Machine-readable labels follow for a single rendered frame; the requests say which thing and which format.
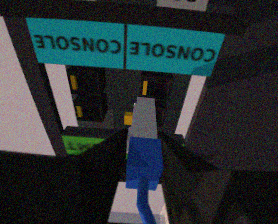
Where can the blue network cable plug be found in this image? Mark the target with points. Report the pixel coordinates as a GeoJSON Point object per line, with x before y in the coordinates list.
{"type": "Point", "coordinates": [144, 162]}

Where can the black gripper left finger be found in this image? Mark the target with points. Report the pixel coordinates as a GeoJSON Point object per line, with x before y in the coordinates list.
{"type": "Point", "coordinates": [85, 183]}

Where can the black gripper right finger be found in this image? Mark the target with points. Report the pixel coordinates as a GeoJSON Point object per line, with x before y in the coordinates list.
{"type": "Point", "coordinates": [196, 192]}

